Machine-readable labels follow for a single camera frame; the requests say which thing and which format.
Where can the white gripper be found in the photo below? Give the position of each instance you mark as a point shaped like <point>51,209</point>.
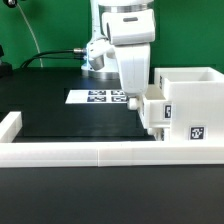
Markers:
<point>130,35</point>

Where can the white drawer box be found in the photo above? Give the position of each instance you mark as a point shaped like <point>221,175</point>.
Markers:
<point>153,108</point>
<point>157,133</point>

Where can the white drawer box front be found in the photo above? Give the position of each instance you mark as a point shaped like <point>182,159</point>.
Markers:
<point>157,133</point>

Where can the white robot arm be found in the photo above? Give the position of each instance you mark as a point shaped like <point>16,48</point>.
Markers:
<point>98,7</point>

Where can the white drawer cabinet housing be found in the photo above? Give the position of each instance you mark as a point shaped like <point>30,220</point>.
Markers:
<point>196,95</point>

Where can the white marker tag sheet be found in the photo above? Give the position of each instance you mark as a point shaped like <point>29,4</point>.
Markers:
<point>95,97</point>

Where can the black object at left edge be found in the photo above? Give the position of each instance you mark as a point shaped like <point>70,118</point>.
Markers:
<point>5,67</point>

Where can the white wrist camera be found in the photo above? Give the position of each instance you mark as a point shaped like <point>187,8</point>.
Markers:
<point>100,55</point>

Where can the white border fence frame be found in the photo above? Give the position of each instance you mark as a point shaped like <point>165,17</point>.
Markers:
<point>100,154</point>

